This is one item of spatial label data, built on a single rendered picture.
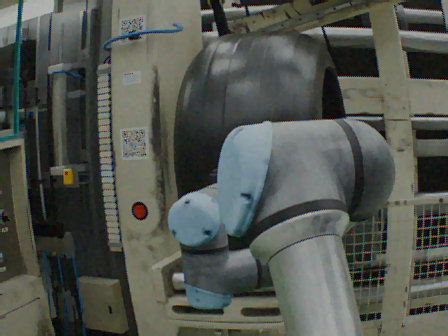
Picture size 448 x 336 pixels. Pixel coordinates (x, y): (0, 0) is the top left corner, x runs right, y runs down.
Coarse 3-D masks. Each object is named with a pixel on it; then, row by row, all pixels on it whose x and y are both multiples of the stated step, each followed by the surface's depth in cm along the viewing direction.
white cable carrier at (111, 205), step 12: (108, 84) 176; (108, 96) 176; (108, 108) 176; (108, 120) 177; (108, 132) 177; (108, 144) 177; (108, 156) 178; (108, 168) 178; (108, 180) 178; (108, 192) 179; (108, 204) 179; (108, 216) 180; (108, 228) 180; (120, 228) 184; (120, 240) 182
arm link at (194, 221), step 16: (208, 192) 116; (176, 208) 111; (192, 208) 110; (208, 208) 110; (176, 224) 111; (192, 224) 110; (208, 224) 110; (192, 240) 111; (208, 240) 112; (224, 240) 115
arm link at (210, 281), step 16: (192, 256) 113; (208, 256) 113; (224, 256) 114; (240, 256) 116; (192, 272) 114; (208, 272) 113; (224, 272) 114; (240, 272) 115; (256, 272) 116; (192, 288) 114; (208, 288) 113; (224, 288) 114; (240, 288) 116; (192, 304) 115; (208, 304) 114; (224, 304) 115
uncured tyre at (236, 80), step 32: (256, 32) 166; (288, 32) 161; (192, 64) 159; (224, 64) 152; (256, 64) 150; (288, 64) 148; (320, 64) 156; (192, 96) 151; (224, 96) 148; (256, 96) 146; (288, 96) 144; (320, 96) 151; (192, 128) 149; (224, 128) 146; (192, 160) 148; (192, 192) 150
